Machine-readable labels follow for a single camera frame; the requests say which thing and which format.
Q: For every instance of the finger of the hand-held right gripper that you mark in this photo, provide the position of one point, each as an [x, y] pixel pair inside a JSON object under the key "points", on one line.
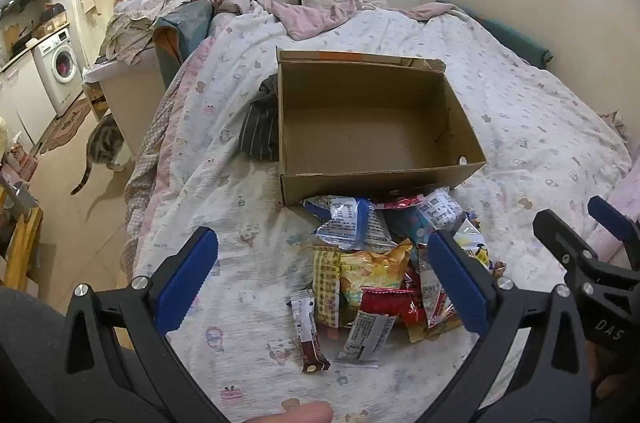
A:
{"points": [[557, 233], [611, 214]]}

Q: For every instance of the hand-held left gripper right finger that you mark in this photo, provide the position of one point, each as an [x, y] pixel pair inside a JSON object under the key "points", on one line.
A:
{"points": [[460, 283]]}

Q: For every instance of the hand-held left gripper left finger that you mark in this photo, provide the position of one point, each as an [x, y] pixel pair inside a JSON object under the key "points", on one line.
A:
{"points": [[187, 283]]}

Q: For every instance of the white snack packet yellow print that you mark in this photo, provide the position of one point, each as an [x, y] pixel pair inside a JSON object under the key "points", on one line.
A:
{"points": [[472, 245]]}

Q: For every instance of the small red snack packet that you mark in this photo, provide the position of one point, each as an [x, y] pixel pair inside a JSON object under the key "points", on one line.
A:
{"points": [[387, 303]]}

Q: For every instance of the pink blue dotted snack packet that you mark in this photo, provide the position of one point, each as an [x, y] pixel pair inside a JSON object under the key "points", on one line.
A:
{"points": [[430, 210]]}

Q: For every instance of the yellow chips packet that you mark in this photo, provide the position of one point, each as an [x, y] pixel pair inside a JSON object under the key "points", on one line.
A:
{"points": [[375, 273]]}

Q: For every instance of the white label snack packet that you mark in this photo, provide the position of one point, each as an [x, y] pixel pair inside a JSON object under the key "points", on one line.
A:
{"points": [[367, 335]]}

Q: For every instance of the brown white snack bar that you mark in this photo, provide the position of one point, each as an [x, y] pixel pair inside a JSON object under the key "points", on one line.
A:
{"points": [[307, 333]]}

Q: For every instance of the tan orange patterned snack packet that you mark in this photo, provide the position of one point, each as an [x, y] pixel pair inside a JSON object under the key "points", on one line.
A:
{"points": [[326, 288]]}

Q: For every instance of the cardboard box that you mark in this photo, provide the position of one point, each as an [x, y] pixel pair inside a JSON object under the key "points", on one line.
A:
{"points": [[360, 128]]}

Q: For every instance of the person's right hand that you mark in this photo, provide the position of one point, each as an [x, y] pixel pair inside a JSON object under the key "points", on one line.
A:
{"points": [[610, 370]]}

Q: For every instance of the pink red snack packet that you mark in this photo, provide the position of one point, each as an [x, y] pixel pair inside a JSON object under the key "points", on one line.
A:
{"points": [[402, 201]]}

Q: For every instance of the white printed quilt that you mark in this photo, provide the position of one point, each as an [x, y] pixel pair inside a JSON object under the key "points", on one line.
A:
{"points": [[525, 113]]}

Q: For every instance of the blue white snack packet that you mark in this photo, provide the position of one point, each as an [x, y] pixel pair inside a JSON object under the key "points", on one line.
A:
{"points": [[350, 218]]}

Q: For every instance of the grey tabby cat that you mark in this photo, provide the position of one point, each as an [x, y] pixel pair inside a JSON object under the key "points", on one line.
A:
{"points": [[102, 143]]}

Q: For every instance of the person's grey trouser leg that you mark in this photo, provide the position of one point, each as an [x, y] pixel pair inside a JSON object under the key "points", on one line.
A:
{"points": [[30, 343]]}

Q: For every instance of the yellow wooden rack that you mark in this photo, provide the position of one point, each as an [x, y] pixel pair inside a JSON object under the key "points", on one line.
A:
{"points": [[22, 243]]}

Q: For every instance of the dark striped cloth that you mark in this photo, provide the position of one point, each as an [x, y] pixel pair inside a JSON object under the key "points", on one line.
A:
{"points": [[260, 128]]}

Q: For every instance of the white storage bin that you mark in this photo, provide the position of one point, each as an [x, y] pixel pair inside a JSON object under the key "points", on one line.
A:
{"points": [[130, 103]]}

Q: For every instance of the teal cushion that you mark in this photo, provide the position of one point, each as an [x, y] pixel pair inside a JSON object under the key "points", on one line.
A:
{"points": [[520, 40]]}

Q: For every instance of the patterned floor rug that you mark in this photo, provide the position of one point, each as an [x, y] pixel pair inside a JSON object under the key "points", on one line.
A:
{"points": [[62, 128]]}

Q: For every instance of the white kitchen cabinet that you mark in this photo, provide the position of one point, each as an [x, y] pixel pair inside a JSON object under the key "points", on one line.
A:
{"points": [[20, 98]]}

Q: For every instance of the white washing machine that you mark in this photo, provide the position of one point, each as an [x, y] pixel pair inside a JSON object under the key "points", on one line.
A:
{"points": [[60, 68]]}

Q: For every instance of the cream patterned clothes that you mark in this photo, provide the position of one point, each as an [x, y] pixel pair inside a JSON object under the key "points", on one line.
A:
{"points": [[132, 25]]}

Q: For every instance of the pink blanket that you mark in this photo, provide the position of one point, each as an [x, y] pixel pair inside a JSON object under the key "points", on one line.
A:
{"points": [[310, 20]]}

